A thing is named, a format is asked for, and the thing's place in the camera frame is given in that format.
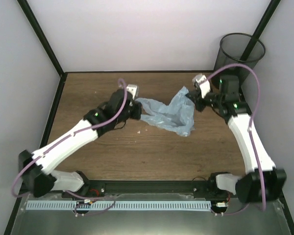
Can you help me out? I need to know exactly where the black mesh trash bin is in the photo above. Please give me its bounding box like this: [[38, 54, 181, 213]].
[[214, 32, 266, 71]]

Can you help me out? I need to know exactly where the light blue plastic trash bag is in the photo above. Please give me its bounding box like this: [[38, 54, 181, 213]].
[[136, 87, 195, 137]]

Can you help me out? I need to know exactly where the left black frame post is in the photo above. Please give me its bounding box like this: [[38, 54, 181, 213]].
[[16, 0, 65, 74]]

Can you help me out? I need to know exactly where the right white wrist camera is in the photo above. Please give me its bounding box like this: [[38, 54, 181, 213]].
[[192, 73, 211, 98]]

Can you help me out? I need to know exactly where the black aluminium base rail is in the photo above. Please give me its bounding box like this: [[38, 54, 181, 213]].
[[61, 179, 238, 199]]

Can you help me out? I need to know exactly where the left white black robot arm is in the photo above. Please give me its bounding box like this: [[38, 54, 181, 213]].
[[19, 85, 142, 198]]

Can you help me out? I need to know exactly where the black frame post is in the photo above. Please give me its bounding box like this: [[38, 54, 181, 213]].
[[239, 0, 282, 61], [16, 0, 65, 74]]

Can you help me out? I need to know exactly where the purple cable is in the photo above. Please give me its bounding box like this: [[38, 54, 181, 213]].
[[205, 63, 267, 212], [11, 78, 128, 198]]

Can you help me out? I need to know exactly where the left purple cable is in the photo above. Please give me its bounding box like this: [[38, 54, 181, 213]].
[[11, 78, 128, 198]]

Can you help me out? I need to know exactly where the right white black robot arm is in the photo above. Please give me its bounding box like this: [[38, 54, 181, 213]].
[[186, 74, 287, 204]]

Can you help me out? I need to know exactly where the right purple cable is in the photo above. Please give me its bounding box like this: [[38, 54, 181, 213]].
[[205, 63, 267, 212]]

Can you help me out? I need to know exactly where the light blue slotted cable duct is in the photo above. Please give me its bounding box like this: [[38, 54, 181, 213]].
[[26, 200, 211, 211]]

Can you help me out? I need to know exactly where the right black frame post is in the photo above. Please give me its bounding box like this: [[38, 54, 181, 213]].
[[239, 0, 282, 61]]

